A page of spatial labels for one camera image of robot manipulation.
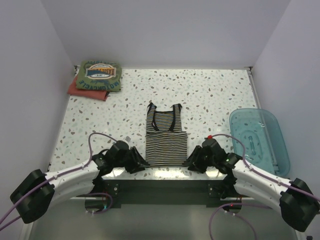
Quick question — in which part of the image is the olive green tank top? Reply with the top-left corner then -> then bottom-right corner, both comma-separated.
75,60 -> 122,92

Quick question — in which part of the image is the salmon red folded tank top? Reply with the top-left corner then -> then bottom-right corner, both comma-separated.
67,75 -> 109,101

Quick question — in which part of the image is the purple cable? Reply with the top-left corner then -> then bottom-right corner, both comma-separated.
0,132 -> 118,226
208,133 -> 320,240

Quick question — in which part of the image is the striped black white tank top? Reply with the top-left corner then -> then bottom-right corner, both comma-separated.
145,102 -> 188,168

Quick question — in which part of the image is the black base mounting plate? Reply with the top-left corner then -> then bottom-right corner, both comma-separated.
84,179 -> 248,212

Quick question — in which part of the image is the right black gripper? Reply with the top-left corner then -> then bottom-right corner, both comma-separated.
182,145 -> 217,174

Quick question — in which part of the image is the blue translucent plastic bin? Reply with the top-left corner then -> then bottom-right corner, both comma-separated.
229,108 -> 291,178

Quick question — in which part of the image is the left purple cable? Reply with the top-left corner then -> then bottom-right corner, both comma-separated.
0,132 -> 118,226

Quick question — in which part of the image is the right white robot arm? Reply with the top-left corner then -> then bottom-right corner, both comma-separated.
183,136 -> 320,232

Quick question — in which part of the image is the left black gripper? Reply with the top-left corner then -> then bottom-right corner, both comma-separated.
113,146 -> 149,174

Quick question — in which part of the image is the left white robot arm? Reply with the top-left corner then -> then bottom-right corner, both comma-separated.
10,140 -> 149,224

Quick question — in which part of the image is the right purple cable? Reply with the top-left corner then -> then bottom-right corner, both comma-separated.
208,133 -> 320,240

